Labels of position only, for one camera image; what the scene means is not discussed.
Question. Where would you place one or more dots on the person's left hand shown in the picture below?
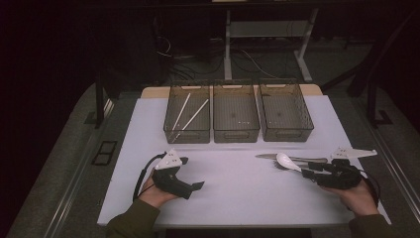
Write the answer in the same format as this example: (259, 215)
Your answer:
(153, 195)

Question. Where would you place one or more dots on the person's right hand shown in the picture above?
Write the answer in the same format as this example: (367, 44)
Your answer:
(360, 198)

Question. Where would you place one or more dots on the white chopstick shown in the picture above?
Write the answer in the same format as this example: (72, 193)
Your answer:
(181, 111)
(193, 117)

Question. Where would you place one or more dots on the white spoon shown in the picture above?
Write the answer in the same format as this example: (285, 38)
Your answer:
(286, 161)

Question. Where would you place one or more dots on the metal knife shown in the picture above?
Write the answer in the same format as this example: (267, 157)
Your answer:
(267, 156)

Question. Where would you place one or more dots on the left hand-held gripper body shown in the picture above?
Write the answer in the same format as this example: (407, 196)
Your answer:
(170, 181)

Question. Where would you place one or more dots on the smoky clear plastic bin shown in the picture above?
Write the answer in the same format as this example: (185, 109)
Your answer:
(284, 110)
(235, 110)
(187, 132)

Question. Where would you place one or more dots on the black metal stand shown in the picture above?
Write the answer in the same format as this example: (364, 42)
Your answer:
(372, 105)

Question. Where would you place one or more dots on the white table cover board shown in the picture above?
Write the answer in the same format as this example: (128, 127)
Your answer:
(241, 201)

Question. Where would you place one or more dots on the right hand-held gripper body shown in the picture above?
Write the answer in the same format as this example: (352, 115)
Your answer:
(341, 177)

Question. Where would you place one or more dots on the white metal table frame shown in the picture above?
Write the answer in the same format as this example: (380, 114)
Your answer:
(228, 49)

